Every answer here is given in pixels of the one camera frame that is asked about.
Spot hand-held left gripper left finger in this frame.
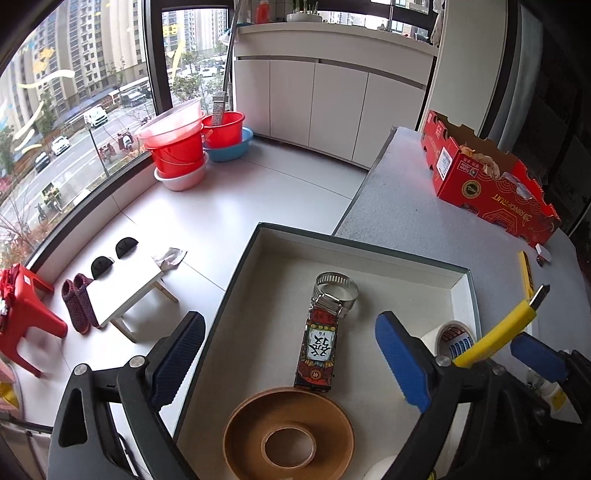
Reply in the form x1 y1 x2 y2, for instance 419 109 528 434
47 311 206 480

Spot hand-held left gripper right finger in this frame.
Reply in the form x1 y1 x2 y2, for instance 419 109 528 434
375 311 568 480

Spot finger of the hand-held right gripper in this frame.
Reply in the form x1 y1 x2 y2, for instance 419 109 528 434
510 332 591 384

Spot white tape roll red print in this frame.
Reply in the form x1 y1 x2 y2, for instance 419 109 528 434
422 320 477 358

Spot white bottle yellow label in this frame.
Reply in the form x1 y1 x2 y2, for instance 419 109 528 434
531 374 583 423

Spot yellow utility knife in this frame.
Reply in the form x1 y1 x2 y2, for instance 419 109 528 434
452 285 551 368

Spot dark red small box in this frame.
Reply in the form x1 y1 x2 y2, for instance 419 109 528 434
293 308 339 393

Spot metal hose clamp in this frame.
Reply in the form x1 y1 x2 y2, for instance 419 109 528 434
314 272 360 319

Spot brown plastic ring spool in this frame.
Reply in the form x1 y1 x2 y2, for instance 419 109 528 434
222 387 355 480

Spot dark tray box white inside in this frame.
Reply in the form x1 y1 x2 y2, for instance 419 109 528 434
173 223 478 480

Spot yellow blade case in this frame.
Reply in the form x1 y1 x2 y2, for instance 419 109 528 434
519 250 536 296

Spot small white table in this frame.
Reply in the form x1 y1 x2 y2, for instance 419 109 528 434
85 256 180 343

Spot grey rag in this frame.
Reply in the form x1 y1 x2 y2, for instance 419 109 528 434
152 247 188 271

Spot dark red slipper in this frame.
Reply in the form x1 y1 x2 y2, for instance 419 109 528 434
74 273 100 328
61 279 90 334

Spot white felt table cover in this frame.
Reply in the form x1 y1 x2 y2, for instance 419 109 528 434
333 126 587 423

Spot red plastic stool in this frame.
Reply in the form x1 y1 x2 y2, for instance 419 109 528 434
0 264 69 377

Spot red cardboard box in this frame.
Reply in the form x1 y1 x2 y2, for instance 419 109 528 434
421 110 563 247

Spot white basin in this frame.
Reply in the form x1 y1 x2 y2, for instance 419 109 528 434
154 152 209 191

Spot pale wrapped snacks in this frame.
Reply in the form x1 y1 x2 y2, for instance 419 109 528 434
459 143 541 197

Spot red bucket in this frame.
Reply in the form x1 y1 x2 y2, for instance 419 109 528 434
145 131 206 178

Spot blue basin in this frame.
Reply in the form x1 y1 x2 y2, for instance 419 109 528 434
203 127 254 162

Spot dark glass cabinet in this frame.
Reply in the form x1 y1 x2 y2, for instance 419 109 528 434
508 0 591 232

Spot white cabinet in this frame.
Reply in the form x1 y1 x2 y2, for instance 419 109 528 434
233 23 439 169

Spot white plant pot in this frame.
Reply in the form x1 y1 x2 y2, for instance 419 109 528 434
286 0 320 24

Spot metal hose pole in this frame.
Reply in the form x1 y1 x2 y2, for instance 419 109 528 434
212 0 241 127

